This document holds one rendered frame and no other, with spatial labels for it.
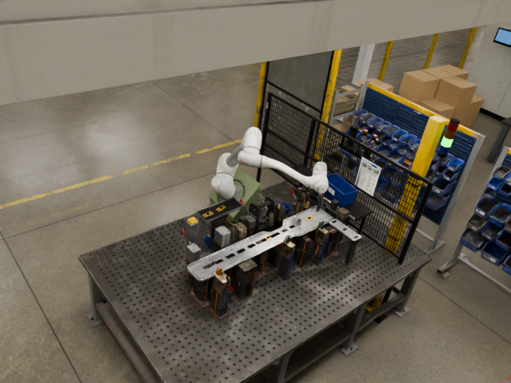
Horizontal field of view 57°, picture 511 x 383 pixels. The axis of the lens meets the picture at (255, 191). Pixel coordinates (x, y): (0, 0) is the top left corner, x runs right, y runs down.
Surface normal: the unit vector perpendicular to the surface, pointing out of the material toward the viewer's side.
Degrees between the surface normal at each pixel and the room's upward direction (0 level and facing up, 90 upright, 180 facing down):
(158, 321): 0
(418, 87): 90
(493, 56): 90
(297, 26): 90
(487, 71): 90
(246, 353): 0
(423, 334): 0
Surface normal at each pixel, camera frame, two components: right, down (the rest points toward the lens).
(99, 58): 0.62, 0.50
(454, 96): -0.82, 0.24
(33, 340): 0.11, -0.82
